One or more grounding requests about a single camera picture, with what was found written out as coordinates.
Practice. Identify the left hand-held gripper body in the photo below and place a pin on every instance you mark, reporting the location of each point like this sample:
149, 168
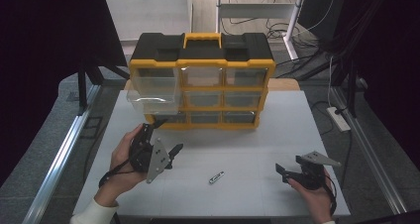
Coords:
157, 158

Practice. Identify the person's right hand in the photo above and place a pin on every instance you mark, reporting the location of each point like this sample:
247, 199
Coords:
313, 199

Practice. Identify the aluminium rail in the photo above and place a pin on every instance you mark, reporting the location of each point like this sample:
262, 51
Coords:
62, 151
369, 151

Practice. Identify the clear plastic drawer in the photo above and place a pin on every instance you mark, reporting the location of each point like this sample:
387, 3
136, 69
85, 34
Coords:
155, 88

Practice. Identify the white metal desk frame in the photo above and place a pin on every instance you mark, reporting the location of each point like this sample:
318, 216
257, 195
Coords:
254, 10

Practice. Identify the yellow black drawer organizer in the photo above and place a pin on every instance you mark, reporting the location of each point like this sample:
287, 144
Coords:
201, 54

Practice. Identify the black metal stand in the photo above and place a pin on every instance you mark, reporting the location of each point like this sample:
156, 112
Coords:
82, 85
351, 85

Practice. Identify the person's left hand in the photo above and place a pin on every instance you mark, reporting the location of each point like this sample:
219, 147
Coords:
122, 171

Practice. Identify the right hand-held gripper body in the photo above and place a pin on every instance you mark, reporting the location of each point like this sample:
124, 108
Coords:
313, 172

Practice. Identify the white power strip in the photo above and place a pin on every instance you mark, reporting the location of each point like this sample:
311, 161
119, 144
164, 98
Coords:
338, 119

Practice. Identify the dark curtain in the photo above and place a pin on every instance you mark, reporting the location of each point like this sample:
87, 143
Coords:
39, 52
393, 68

